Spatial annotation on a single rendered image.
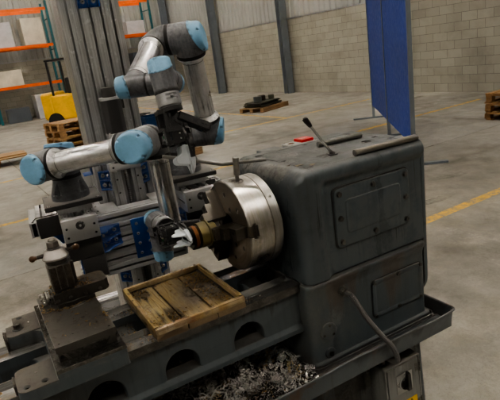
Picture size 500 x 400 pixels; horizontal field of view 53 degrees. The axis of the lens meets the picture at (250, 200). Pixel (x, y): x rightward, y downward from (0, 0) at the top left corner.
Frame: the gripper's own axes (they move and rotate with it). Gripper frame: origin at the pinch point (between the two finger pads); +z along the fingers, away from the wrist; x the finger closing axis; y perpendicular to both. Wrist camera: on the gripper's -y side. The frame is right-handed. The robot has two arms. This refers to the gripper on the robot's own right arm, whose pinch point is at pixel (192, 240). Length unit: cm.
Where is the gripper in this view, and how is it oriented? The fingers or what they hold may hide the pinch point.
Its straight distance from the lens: 165.4
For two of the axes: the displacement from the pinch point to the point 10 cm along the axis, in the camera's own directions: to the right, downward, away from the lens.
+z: 4.7, 1.9, -8.6
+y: -8.7, 2.5, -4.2
